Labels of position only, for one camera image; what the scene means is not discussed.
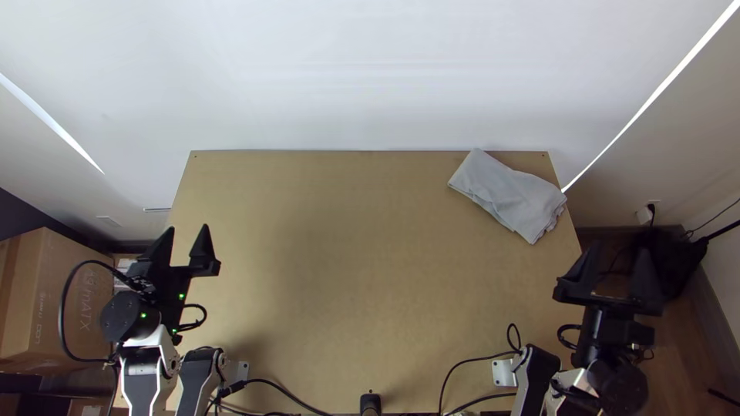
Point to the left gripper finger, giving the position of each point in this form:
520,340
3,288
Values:
159,248
202,245

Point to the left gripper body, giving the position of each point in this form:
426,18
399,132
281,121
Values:
173,274

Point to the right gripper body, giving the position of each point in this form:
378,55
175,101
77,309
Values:
595,315

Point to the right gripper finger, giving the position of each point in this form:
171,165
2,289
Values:
584,268
646,277

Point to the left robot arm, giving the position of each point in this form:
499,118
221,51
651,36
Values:
130,320

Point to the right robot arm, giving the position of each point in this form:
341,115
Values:
615,384

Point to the light grey t-shirt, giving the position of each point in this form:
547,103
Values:
511,196

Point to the black bag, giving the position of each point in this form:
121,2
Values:
676,260

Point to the brown cardboard box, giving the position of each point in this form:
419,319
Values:
40,289

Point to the white wall socket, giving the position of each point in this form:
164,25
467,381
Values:
644,215

